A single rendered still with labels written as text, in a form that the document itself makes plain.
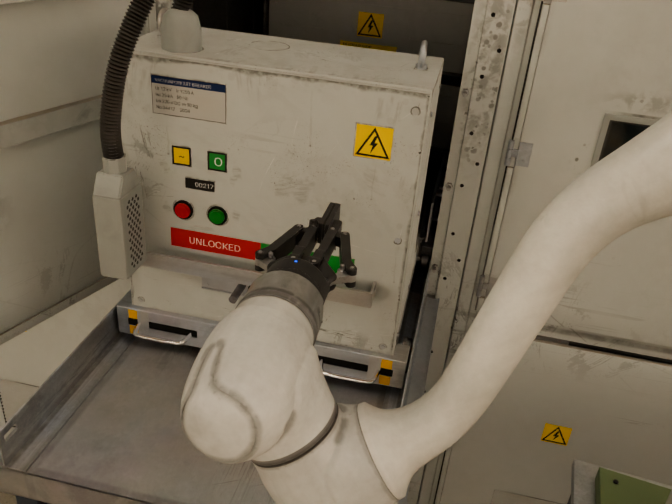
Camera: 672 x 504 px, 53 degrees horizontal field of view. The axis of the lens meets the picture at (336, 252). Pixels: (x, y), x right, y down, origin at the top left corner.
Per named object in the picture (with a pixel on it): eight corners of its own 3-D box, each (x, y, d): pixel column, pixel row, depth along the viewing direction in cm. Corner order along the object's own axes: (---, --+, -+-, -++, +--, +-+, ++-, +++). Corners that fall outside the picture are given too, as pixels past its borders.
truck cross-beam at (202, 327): (402, 389, 119) (406, 362, 116) (118, 331, 127) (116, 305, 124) (405, 371, 123) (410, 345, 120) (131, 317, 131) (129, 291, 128)
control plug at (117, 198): (127, 281, 108) (118, 181, 99) (99, 276, 109) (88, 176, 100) (149, 258, 115) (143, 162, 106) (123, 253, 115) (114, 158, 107)
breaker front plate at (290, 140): (389, 365, 117) (429, 96, 94) (131, 314, 124) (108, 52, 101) (390, 360, 118) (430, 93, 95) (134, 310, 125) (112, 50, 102)
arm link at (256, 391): (205, 305, 70) (266, 400, 75) (134, 404, 57) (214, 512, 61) (291, 274, 66) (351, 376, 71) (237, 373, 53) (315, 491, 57)
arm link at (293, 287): (312, 373, 72) (325, 341, 77) (317, 302, 67) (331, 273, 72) (231, 357, 73) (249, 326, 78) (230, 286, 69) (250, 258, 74)
